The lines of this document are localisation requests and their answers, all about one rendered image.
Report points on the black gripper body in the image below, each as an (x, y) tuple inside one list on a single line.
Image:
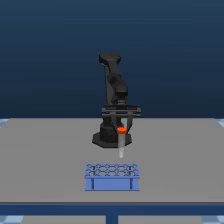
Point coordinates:
[(121, 109)]

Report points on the clear orange-capped centrifuge tube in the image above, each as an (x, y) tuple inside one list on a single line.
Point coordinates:
[(121, 141)]

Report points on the dark six-joint robot arm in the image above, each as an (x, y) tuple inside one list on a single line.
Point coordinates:
[(113, 76)]

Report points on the blue tube rack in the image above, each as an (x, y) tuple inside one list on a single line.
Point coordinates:
[(111, 176)]

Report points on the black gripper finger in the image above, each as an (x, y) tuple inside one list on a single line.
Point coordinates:
[(130, 122), (112, 122)]

